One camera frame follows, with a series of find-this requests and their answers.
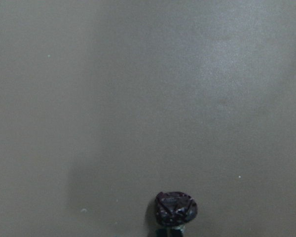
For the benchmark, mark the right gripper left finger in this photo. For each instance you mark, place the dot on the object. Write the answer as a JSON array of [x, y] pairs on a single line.
[[162, 232]]

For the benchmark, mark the dark cherries pair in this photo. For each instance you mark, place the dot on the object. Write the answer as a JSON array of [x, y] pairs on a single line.
[[173, 209]]

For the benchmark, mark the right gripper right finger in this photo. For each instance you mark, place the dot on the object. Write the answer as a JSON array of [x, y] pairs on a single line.
[[176, 233]]

